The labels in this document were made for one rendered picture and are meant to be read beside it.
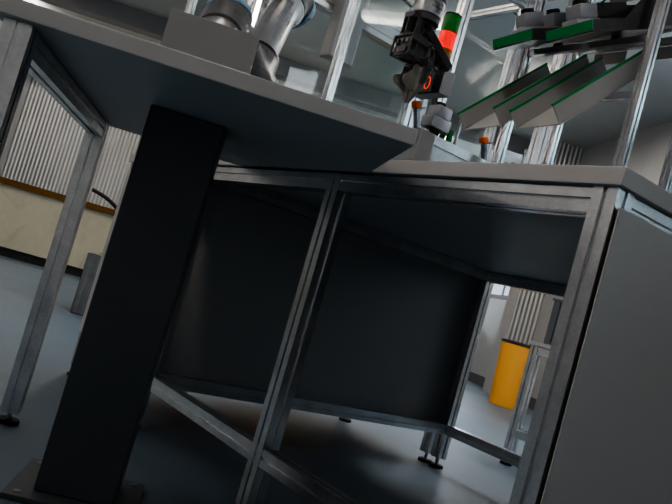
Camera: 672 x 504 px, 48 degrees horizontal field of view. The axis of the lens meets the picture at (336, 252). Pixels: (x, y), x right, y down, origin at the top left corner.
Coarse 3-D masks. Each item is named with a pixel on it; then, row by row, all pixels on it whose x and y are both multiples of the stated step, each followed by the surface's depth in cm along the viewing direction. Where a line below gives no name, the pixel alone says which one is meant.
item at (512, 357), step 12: (504, 348) 721; (516, 348) 712; (528, 348) 710; (504, 360) 717; (516, 360) 710; (504, 372) 715; (516, 372) 710; (492, 384) 727; (504, 384) 713; (516, 384) 709; (492, 396) 721; (504, 396) 711; (516, 396) 709
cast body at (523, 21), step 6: (522, 12) 164; (528, 12) 162; (534, 12) 162; (540, 12) 163; (516, 18) 165; (522, 18) 163; (528, 18) 162; (534, 18) 162; (540, 18) 163; (516, 24) 166; (522, 24) 163; (528, 24) 162; (534, 24) 163; (540, 24) 163; (516, 30) 164; (522, 30) 162
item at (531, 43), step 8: (520, 32) 162; (528, 32) 159; (536, 32) 159; (544, 32) 160; (496, 40) 169; (504, 40) 167; (512, 40) 164; (520, 40) 162; (528, 40) 160; (536, 40) 160; (544, 40) 162; (496, 48) 170; (504, 48) 169; (512, 48) 171; (520, 48) 173; (528, 48) 174
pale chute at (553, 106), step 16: (592, 64) 163; (624, 64) 151; (560, 80) 160; (576, 80) 162; (592, 80) 147; (608, 80) 149; (624, 80) 151; (544, 96) 158; (560, 96) 160; (576, 96) 146; (592, 96) 148; (512, 112) 155; (528, 112) 157; (544, 112) 158; (560, 112) 144; (576, 112) 146; (528, 128) 153
